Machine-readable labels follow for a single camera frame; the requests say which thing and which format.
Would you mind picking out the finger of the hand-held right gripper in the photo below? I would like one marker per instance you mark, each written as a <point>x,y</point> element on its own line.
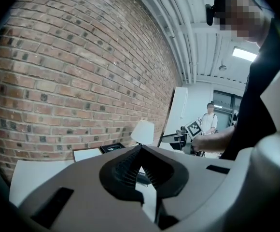
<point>170,138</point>
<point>177,146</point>

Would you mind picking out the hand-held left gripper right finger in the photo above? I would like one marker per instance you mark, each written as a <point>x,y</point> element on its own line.
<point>198,178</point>

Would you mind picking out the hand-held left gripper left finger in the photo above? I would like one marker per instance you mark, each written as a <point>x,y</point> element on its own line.
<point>82,194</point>

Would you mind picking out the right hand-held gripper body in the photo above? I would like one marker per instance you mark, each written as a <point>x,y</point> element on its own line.
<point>193,129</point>

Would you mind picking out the person's right forearm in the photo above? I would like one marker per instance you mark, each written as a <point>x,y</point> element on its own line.
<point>219,139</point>

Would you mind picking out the person's right hand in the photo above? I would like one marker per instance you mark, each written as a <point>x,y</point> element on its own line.
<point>199,144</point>

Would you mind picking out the white whiteboard panel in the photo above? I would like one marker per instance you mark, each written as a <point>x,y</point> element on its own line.
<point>176,112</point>

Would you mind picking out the white table lamp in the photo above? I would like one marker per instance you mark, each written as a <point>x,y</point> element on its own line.
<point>142,132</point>

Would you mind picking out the brown box with white inside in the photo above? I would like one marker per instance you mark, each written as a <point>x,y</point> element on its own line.
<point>87,155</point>

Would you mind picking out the dark glass window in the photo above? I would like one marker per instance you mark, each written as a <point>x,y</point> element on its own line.
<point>223,100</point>

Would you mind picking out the black box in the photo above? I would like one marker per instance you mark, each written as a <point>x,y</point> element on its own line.
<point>111,149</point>

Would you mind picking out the round ceiling detector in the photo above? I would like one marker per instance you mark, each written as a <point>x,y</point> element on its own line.
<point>222,68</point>

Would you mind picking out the person's black shirt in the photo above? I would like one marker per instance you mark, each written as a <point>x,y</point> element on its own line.
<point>258,105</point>

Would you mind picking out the ceiling light panel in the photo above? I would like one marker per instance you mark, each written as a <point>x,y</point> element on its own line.
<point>245,54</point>

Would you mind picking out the person's head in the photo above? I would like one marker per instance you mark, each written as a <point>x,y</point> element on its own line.
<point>241,16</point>

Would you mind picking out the black head camera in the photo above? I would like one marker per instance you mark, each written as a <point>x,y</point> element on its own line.
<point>210,14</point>

